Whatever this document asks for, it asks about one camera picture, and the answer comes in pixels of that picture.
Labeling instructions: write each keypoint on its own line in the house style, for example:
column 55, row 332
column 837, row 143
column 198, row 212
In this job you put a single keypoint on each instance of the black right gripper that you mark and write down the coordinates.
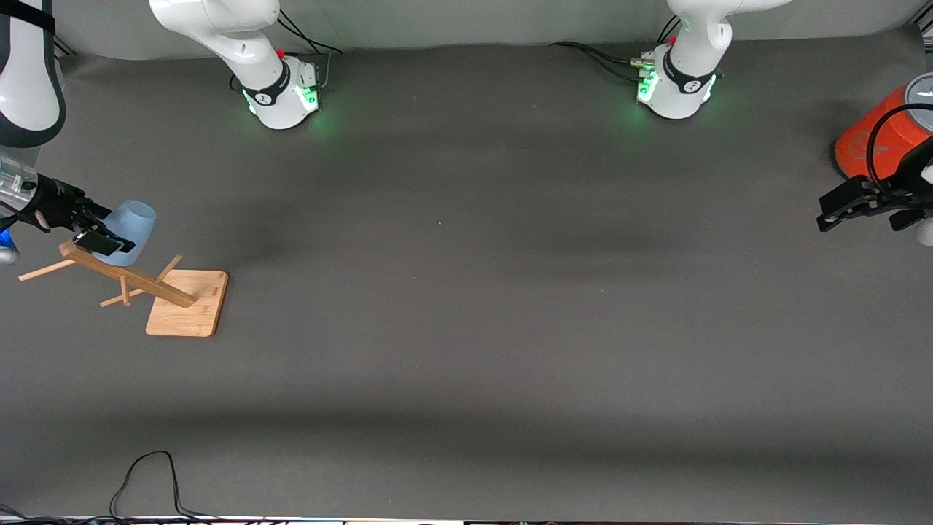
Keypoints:
column 52, row 205

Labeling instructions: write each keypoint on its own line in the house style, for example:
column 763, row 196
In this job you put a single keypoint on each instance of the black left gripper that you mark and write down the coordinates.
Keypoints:
column 869, row 196

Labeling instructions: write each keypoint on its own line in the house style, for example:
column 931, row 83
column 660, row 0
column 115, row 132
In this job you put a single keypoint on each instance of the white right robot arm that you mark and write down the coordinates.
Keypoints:
column 248, row 44

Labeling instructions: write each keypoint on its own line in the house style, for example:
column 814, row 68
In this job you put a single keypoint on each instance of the black frame rail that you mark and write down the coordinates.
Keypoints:
column 64, row 48

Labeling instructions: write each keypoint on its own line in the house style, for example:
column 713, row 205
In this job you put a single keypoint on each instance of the light blue cup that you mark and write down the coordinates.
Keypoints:
column 138, row 219

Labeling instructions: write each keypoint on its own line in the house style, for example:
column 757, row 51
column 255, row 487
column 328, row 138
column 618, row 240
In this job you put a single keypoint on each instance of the orange cylindrical can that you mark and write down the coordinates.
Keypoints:
column 856, row 146

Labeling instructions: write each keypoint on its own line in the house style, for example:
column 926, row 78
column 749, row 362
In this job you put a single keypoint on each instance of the wooden cup rack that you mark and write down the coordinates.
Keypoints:
column 186, row 306

